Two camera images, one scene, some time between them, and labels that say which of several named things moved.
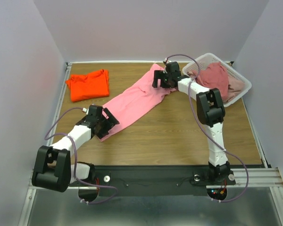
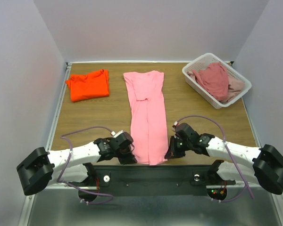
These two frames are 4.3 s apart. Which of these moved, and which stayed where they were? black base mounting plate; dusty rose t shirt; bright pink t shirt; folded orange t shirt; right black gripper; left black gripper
Moved: right black gripper; bright pink t shirt; left black gripper
Stayed: dusty rose t shirt; black base mounting plate; folded orange t shirt
